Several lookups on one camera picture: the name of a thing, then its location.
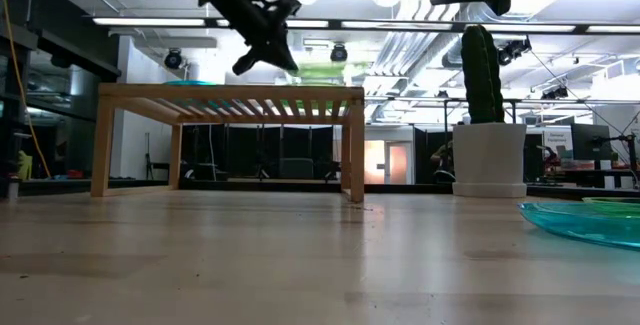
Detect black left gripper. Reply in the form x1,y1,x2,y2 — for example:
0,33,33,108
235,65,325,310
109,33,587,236
197,0,304,77

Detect green transparent plastic plate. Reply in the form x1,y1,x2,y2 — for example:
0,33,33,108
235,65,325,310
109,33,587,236
581,195,640,211
288,61,369,79
282,73,366,117

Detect blue transparent plastic plate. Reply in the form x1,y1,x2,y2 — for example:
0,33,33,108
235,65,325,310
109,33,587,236
517,200,640,252
162,79,220,87

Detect wooden slatted shelf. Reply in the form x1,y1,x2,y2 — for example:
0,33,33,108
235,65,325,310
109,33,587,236
90,82,366,204

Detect black ceiling spotlight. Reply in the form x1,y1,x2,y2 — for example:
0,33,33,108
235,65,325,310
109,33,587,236
163,47,184,70
497,37,532,66
329,43,349,64

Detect green cactus plant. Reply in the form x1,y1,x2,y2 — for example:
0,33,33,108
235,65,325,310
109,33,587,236
459,23,507,126

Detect long ceiling light bar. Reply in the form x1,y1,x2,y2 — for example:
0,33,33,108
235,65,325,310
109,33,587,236
84,14,640,35

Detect person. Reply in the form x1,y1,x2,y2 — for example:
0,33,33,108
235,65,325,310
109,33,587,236
429,139,457,185

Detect white plant pot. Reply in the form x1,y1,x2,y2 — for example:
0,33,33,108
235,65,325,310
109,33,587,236
451,122,529,199

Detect white sign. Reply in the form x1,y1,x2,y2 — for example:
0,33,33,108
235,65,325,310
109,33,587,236
542,129,575,160

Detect dark computer monitor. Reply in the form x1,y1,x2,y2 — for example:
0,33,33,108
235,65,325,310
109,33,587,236
569,123,614,162

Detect black aluminium frame rail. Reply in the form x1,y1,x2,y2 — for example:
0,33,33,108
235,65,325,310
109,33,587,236
19,178,640,200

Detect yellow cable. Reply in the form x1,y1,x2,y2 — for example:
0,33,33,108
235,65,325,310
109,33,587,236
2,0,52,180

